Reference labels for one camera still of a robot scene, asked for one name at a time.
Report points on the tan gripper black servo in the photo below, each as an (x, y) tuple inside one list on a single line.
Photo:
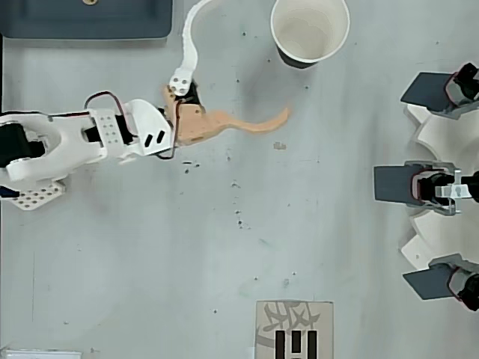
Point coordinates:
[(193, 125)]

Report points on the white paper cup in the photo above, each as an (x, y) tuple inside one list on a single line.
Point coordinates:
[(310, 30)]

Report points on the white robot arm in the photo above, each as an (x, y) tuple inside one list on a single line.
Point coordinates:
[(67, 138)]

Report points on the blue-grey tray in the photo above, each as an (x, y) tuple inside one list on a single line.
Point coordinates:
[(86, 20)]

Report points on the grey card with black print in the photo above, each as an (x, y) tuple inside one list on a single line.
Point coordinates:
[(293, 329)]

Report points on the camera with dark grey plate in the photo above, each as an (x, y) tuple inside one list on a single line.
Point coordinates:
[(426, 91), (428, 284), (393, 183)]

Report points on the white perforated base plate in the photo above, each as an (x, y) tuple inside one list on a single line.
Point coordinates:
[(37, 196)]

